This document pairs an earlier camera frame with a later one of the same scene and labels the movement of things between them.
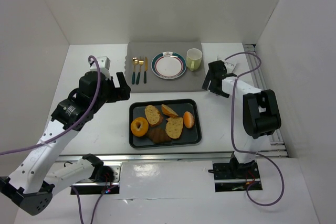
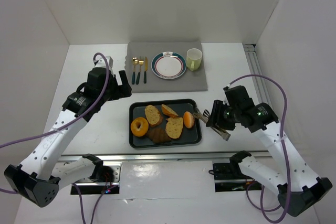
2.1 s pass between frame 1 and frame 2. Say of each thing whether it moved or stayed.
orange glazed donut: stayed
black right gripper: moved
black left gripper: stayed
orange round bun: stayed
